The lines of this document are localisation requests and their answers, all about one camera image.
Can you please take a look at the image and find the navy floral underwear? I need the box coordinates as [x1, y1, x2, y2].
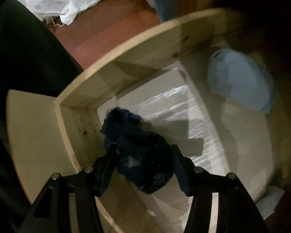
[101, 107, 175, 195]

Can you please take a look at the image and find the light blue sock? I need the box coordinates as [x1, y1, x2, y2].
[207, 48, 276, 113]

